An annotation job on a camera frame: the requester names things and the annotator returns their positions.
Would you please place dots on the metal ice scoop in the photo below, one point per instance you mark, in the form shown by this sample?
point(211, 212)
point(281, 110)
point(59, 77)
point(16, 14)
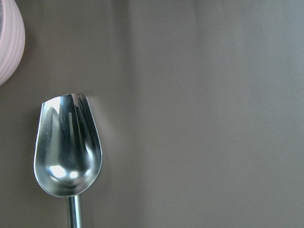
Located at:
point(68, 153)

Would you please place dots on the pink ribbed bowl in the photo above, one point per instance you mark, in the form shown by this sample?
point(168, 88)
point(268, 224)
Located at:
point(12, 39)

